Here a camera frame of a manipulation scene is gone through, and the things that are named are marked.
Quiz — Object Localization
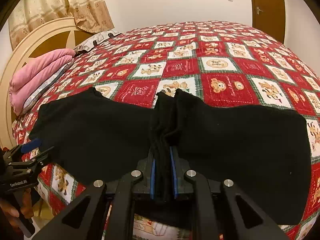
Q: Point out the brown wooden door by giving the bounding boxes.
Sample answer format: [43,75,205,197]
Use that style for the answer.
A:
[252,0,285,43]

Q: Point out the person's left hand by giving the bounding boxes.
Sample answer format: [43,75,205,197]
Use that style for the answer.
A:
[0,188,34,228]

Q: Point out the red patchwork bear bedspread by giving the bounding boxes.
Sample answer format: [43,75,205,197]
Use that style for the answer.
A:
[12,21,319,239]

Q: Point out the black pants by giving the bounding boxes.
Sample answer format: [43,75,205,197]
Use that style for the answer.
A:
[29,88,311,225]

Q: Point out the cream wooden headboard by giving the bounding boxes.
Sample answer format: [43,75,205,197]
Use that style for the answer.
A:
[1,17,92,148]

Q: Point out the grey floral pillow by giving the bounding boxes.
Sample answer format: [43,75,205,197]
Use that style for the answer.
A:
[20,60,74,115]

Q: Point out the beige patterned curtain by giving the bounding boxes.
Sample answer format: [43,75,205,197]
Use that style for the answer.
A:
[9,0,114,49]

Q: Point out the silver door handle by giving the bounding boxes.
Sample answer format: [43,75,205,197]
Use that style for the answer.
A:
[256,7,263,15]

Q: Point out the pink folded blanket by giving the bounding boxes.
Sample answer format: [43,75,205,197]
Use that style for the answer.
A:
[9,48,75,115]

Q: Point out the white patterned far pillow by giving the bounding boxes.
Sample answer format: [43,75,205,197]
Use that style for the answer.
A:
[74,30,120,55]

